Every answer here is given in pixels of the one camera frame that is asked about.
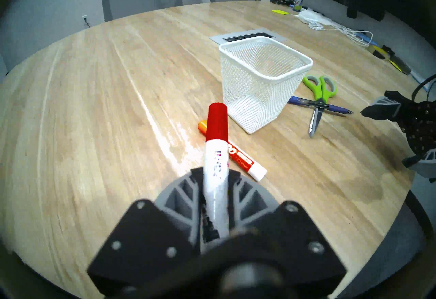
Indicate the red cap dotted marker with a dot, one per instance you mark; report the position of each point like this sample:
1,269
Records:
216,152

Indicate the blue flat object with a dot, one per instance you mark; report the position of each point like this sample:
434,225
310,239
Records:
371,41

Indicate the blue ballpoint pen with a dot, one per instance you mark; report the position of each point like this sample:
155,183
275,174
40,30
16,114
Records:
333,108

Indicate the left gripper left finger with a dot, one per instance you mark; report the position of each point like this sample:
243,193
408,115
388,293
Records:
146,244

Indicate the white mesh pen holder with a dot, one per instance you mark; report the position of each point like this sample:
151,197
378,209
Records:
259,97

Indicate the orange cap white marker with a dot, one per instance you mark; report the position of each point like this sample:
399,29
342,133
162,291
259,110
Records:
243,160

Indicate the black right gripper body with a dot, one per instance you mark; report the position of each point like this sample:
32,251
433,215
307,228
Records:
422,124

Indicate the yellow sticky note pad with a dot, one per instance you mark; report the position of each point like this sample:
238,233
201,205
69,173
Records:
280,12

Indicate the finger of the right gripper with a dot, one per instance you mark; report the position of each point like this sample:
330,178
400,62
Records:
383,109
425,165

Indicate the yellow tape measure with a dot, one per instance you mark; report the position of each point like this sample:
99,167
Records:
400,65

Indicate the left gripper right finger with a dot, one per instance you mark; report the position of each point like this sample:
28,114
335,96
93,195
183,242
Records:
282,240

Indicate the grey table power outlet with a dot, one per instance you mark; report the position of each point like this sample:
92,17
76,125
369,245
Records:
221,37

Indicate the black video sound bar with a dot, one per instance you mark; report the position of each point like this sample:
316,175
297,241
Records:
351,0

